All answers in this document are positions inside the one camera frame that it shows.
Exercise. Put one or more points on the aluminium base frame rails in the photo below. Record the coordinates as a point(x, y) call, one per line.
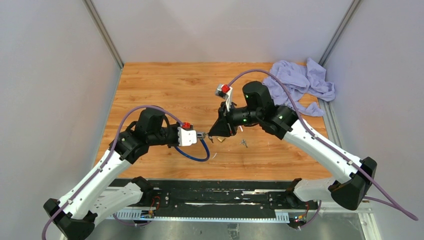
point(224, 205)

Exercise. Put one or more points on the brass padlock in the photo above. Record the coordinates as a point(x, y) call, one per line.
point(220, 139)

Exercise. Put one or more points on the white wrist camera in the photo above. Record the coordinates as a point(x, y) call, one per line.
point(225, 92)
point(186, 137)

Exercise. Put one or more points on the small silver keys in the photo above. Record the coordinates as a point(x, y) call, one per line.
point(244, 143)

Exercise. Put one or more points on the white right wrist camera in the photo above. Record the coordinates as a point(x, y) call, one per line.
point(225, 92)

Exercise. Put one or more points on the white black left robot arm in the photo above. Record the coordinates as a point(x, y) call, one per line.
point(77, 213)

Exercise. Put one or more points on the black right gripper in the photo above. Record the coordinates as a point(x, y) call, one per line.
point(224, 126)

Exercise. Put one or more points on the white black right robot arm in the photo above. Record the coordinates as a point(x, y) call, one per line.
point(348, 184)

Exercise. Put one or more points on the crumpled light blue cloth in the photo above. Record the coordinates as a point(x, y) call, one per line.
point(300, 80)

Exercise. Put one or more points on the aluminium corner rail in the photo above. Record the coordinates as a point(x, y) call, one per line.
point(342, 26)
point(101, 27)

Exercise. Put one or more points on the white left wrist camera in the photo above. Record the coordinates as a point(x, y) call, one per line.
point(186, 137)

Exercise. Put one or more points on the aluminium corner rail left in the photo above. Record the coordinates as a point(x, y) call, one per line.
point(101, 27)

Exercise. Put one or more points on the aluminium corner rail right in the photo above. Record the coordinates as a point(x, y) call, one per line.
point(342, 26)

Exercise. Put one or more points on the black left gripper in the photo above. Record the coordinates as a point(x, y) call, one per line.
point(175, 127)

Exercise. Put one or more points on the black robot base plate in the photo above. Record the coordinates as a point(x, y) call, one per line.
point(287, 186)

